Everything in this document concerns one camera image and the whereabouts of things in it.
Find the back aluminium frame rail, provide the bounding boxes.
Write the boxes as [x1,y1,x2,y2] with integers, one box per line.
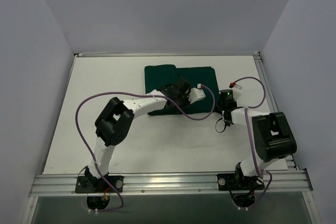
[75,52,261,59]

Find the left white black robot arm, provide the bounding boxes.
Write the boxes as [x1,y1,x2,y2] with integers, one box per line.
[85,78,191,192]

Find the aluminium frame rail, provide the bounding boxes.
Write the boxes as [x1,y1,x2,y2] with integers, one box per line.
[29,169,312,197]
[248,52,298,171]
[75,52,261,59]

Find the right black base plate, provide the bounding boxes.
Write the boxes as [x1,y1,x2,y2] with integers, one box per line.
[216,173,265,191]

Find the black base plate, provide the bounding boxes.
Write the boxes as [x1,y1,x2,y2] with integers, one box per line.
[216,173,265,191]
[75,175,124,194]

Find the black loop cable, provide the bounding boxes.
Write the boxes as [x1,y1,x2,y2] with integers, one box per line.
[214,103,228,133]

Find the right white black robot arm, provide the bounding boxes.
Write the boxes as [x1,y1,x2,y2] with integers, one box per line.
[217,89,297,189]

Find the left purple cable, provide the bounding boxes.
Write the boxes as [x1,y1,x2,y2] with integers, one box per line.
[75,84,216,212]

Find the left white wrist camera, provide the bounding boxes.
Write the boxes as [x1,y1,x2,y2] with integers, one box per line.
[188,83,206,104]

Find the front aluminium frame rail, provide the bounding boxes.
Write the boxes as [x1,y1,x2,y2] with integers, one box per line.
[29,169,312,197]

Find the dark green surgical cloth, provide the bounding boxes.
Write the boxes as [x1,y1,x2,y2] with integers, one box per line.
[144,65,219,114]

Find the right aluminium frame rail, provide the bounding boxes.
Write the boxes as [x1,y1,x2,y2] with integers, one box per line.
[248,52,298,171]

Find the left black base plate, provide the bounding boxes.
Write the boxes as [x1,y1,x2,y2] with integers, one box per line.
[75,175,124,194]

